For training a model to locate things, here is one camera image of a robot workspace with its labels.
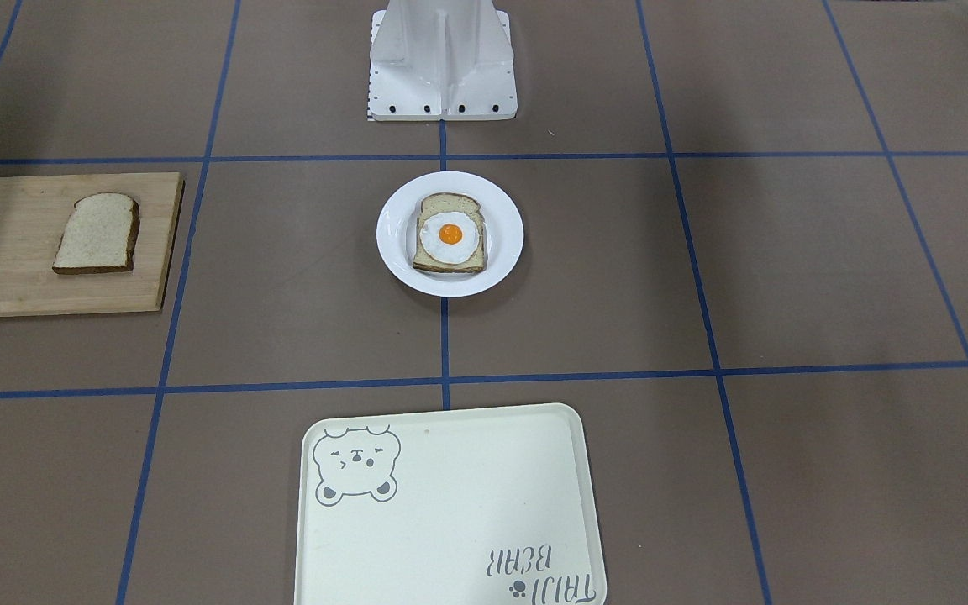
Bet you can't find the fried egg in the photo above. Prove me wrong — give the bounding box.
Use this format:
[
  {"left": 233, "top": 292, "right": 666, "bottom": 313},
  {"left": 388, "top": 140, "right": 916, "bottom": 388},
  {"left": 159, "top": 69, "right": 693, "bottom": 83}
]
[{"left": 418, "top": 211, "right": 480, "bottom": 265}]

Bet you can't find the wooden cutting board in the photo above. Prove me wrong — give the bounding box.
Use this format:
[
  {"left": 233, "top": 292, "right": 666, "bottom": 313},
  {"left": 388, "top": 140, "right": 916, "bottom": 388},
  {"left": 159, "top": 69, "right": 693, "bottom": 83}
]
[{"left": 0, "top": 172, "right": 184, "bottom": 317}]

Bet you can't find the bread slice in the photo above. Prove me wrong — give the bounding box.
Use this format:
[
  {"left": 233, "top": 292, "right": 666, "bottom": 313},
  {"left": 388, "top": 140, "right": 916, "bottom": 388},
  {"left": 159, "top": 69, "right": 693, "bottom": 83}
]
[
  {"left": 413, "top": 192, "right": 487, "bottom": 273},
  {"left": 51, "top": 192, "right": 139, "bottom": 275}
]

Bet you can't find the cream bear serving tray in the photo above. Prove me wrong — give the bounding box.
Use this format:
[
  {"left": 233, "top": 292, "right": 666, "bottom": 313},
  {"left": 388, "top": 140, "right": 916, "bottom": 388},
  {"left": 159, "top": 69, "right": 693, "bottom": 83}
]
[{"left": 293, "top": 402, "right": 608, "bottom": 604}]

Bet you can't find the white round plate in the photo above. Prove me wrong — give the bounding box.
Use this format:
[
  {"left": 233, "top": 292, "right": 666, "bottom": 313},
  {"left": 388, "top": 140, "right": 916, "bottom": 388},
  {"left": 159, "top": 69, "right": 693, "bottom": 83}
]
[{"left": 376, "top": 171, "right": 525, "bottom": 297}]

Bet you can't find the bread slice under egg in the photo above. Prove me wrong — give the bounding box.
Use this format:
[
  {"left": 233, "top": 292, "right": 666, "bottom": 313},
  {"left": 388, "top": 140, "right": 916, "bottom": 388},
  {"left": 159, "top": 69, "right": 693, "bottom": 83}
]
[{"left": 413, "top": 192, "right": 487, "bottom": 273}]

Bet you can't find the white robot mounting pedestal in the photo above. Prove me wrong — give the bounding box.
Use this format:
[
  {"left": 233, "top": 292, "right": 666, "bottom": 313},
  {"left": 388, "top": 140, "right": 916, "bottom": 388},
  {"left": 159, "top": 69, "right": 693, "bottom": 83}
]
[{"left": 366, "top": 1, "right": 518, "bottom": 122}]

